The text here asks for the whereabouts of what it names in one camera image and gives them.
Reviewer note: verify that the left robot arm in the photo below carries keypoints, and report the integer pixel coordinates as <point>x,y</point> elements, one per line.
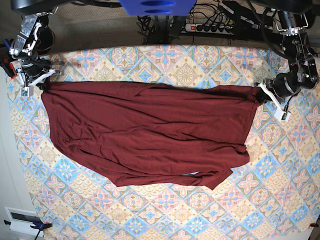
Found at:
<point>295,47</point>

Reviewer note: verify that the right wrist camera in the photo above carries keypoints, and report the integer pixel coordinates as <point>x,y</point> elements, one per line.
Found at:
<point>27,91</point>

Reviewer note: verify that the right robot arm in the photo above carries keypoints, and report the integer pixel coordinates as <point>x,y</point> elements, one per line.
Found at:
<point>34,39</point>

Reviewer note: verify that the blue orange clamp upper left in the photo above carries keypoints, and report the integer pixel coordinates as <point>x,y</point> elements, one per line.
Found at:
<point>6,60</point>

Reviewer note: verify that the black round stool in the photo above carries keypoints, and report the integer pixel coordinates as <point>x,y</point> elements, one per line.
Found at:
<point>45,41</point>

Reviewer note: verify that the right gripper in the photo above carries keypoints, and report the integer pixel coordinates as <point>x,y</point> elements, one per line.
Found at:
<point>36,72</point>

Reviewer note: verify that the patterned tablecloth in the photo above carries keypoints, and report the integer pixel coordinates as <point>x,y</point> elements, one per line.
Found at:
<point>275,196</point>

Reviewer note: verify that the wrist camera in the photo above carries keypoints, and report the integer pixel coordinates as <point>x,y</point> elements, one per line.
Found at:
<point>282,116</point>
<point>27,91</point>

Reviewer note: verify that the white wall vent box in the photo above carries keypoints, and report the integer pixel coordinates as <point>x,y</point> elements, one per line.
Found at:
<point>22,220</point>

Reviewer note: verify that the white power strip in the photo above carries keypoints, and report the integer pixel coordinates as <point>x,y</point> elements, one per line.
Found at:
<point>208,28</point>

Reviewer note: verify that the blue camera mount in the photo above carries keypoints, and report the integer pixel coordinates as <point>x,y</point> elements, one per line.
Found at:
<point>157,7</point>

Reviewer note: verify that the blue orange clamp lower left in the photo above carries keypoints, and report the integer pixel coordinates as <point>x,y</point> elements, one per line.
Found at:
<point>35,225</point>

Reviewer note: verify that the dark red t-shirt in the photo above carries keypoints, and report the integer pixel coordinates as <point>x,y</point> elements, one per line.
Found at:
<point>137,133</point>

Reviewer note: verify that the blue orange clamp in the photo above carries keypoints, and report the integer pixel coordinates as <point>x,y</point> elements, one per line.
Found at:
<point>6,60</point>
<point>35,225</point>

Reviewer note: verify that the orange clamp lower right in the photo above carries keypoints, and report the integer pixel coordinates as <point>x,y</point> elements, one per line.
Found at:
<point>314,225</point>

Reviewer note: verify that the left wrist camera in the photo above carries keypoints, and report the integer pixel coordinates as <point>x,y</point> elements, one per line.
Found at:
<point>282,116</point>

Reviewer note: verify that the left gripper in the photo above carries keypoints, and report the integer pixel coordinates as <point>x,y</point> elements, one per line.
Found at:
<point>284,87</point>

